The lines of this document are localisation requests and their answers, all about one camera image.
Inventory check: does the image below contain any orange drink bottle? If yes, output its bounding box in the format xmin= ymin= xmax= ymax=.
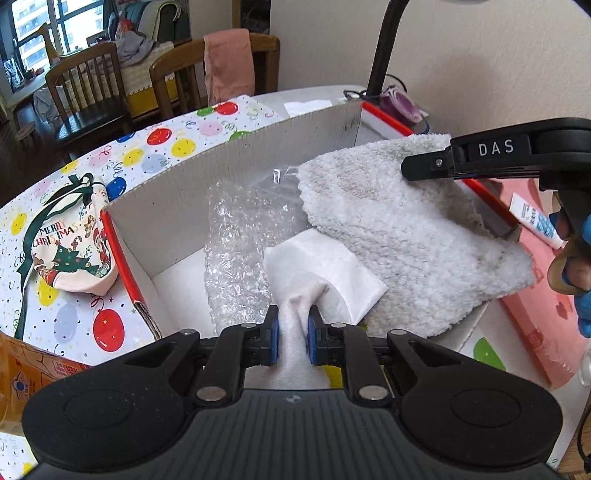
xmin=0 ymin=332 xmax=93 ymax=435

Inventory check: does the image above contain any wooden giraffe figure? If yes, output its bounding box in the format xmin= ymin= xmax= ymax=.
xmin=39 ymin=23 xmax=62 ymax=62

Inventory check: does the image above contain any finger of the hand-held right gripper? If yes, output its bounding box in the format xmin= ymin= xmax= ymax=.
xmin=401 ymin=145 xmax=458 ymax=182

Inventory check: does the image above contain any person's right hand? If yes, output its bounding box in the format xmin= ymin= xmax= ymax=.
xmin=547 ymin=210 xmax=591 ymax=340

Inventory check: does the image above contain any white cardboard box red edge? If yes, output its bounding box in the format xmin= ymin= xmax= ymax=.
xmin=99 ymin=99 xmax=522 ymax=370

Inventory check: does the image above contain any wooden slat-back chair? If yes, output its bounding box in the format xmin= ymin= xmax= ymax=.
xmin=45 ymin=41 xmax=134 ymax=153

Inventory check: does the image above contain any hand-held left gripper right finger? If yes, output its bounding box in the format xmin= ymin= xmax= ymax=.
xmin=308 ymin=307 xmax=432 ymax=407

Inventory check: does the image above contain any purple round container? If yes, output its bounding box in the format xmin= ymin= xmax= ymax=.
xmin=381 ymin=85 xmax=423 ymax=123

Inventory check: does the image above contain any christmas print drawstring bag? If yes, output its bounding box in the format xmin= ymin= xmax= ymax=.
xmin=14 ymin=173 xmax=121 ymax=340

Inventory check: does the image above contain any grey clothes pile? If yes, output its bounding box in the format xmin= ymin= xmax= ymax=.
xmin=113 ymin=34 xmax=158 ymax=65

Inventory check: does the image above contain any round wooden table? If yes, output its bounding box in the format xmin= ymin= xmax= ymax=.
xmin=0 ymin=44 xmax=116 ymax=112

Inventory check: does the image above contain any white blue tube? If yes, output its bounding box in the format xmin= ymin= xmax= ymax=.
xmin=510 ymin=193 xmax=566 ymax=250

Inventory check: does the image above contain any sofa with cream cover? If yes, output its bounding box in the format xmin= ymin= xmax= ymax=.
xmin=104 ymin=0 xmax=192 ymax=116

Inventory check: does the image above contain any silver desk lamp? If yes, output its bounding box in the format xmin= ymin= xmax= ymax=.
xmin=360 ymin=0 xmax=431 ymax=134

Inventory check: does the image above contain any white paper sheet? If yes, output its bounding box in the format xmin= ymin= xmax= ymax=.
xmin=284 ymin=99 xmax=345 ymax=117

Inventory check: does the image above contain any pink towel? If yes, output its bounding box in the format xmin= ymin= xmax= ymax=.
xmin=204 ymin=28 xmax=256 ymax=107

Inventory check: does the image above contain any grey fluffy towel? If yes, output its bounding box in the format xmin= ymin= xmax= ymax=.
xmin=298 ymin=133 xmax=536 ymax=337

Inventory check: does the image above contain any balloon print tablecloth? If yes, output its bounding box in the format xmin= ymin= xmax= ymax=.
xmin=0 ymin=95 xmax=583 ymax=480

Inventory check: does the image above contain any clear bubble wrap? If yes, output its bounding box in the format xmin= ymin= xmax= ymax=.
xmin=203 ymin=168 xmax=315 ymax=337

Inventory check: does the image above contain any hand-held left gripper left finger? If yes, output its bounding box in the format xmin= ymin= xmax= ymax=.
xmin=152 ymin=305 xmax=281 ymax=407

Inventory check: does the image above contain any large window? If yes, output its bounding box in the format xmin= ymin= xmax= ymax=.
xmin=0 ymin=0 xmax=112 ymax=84

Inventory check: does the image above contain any white foam sheet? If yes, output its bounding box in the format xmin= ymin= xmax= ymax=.
xmin=245 ymin=228 xmax=389 ymax=393

